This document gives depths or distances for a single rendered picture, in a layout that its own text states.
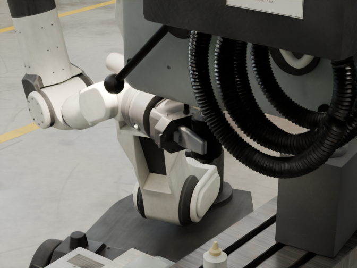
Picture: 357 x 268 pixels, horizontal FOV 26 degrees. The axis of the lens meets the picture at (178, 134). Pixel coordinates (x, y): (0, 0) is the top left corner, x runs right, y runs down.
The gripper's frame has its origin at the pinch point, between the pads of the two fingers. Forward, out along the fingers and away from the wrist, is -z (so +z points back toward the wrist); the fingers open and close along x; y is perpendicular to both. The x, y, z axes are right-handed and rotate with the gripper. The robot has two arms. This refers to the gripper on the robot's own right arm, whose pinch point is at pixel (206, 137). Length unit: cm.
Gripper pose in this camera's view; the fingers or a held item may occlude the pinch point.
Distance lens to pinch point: 118.1
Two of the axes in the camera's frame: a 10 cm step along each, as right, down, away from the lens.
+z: -5.9, -3.2, 7.4
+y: 0.0, 9.2, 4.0
